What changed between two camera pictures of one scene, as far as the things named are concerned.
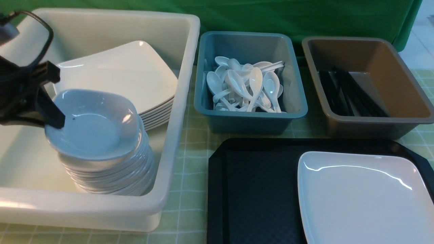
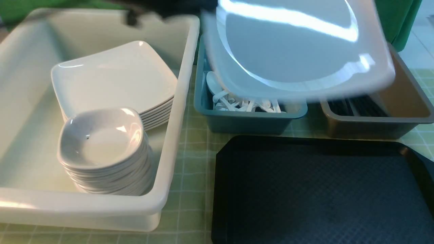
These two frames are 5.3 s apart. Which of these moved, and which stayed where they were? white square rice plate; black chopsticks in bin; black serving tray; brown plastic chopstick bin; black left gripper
Moved: black left gripper; white square rice plate
Stayed: brown plastic chopstick bin; black serving tray; black chopsticks in bin
